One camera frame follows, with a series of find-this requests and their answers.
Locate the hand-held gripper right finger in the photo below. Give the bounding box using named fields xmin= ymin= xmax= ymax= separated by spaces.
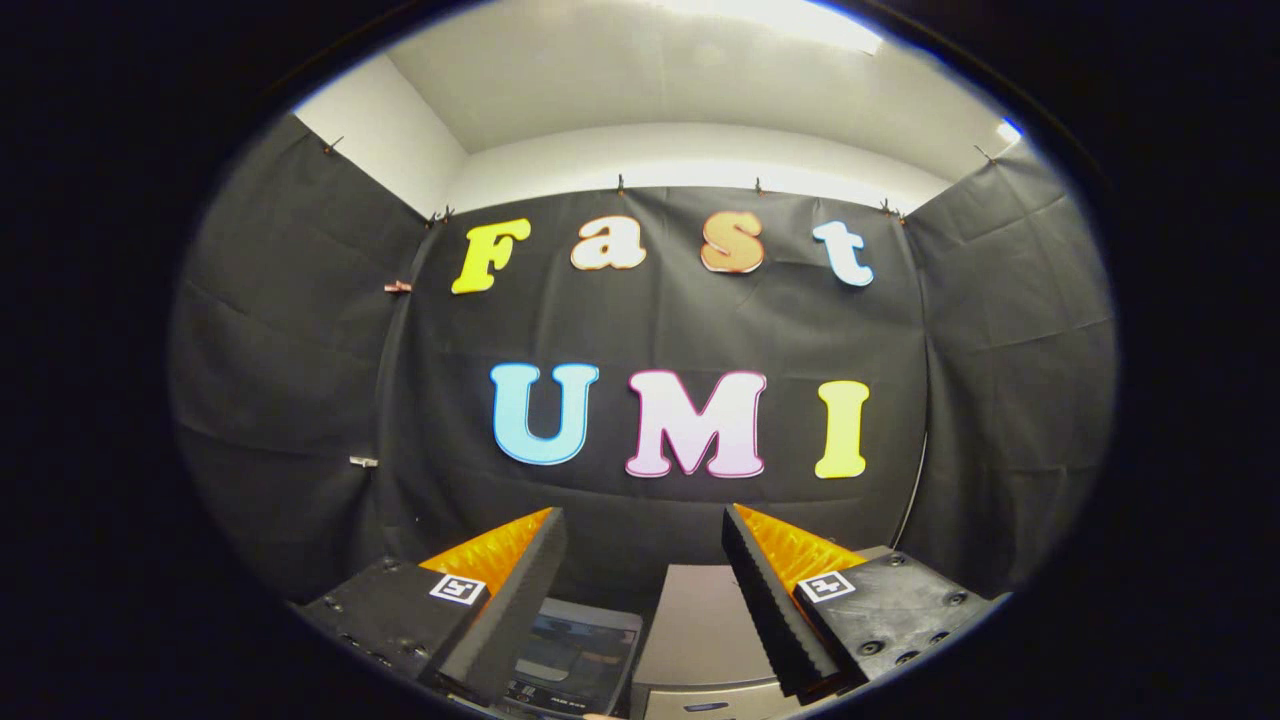
xmin=720 ymin=503 xmax=1006 ymax=701

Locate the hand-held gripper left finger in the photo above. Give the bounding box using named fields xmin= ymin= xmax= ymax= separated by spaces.
xmin=300 ymin=507 xmax=569 ymax=706

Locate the grey washing machine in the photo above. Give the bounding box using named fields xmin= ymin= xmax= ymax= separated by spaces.
xmin=498 ymin=597 xmax=644 ymax=720

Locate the black backdrop cloth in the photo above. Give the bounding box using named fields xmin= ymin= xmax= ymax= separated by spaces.
xmin=170 ymin=110 xmax=1119 ymax=606

